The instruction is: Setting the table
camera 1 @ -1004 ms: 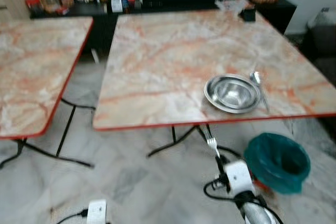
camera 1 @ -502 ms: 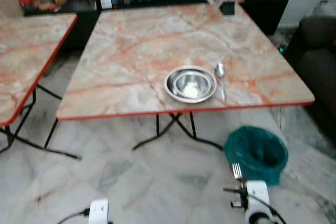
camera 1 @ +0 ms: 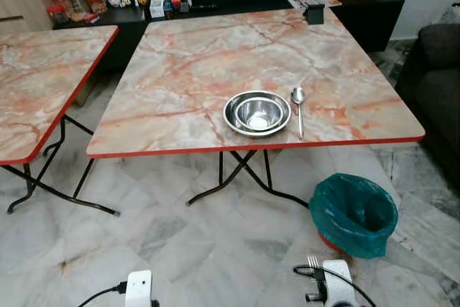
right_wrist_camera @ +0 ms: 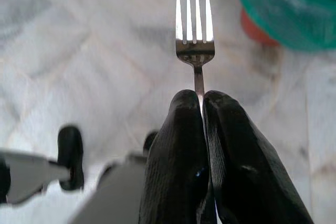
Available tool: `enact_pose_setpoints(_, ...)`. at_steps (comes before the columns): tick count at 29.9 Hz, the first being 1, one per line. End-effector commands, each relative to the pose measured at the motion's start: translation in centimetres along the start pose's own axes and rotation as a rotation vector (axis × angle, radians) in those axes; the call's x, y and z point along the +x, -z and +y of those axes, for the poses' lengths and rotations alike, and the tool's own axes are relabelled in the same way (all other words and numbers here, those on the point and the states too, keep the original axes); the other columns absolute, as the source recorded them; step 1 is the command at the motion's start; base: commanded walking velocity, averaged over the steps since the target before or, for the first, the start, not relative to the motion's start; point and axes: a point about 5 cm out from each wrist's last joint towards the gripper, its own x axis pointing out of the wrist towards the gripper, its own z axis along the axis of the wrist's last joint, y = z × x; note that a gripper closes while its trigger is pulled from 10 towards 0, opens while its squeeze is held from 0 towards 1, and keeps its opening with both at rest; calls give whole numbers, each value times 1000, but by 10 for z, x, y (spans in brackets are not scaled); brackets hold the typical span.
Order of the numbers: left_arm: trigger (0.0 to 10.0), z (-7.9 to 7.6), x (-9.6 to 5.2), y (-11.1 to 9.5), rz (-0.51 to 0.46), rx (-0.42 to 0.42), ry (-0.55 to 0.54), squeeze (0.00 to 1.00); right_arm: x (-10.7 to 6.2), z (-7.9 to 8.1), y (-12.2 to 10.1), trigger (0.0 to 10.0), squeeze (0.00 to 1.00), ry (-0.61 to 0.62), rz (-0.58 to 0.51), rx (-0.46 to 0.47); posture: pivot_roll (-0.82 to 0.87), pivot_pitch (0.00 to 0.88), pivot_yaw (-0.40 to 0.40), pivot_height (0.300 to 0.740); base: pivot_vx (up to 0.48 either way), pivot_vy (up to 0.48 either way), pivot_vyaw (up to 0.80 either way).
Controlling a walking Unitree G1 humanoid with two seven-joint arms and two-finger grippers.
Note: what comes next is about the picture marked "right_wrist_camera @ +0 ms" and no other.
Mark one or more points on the black caster wheel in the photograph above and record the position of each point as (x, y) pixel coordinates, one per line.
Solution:
(150, 141)
(71, 145)

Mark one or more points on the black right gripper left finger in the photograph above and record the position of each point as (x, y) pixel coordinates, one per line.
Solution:
(176, 161)

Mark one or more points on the silver metal fork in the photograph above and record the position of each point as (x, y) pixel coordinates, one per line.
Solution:
(194, 51)

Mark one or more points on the green plastic container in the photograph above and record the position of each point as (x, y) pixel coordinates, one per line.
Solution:
(288, 6)

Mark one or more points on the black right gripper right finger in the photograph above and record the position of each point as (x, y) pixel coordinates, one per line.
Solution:
(244, 171)

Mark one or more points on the orange round object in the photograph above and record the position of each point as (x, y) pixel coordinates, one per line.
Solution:
(256, 33)

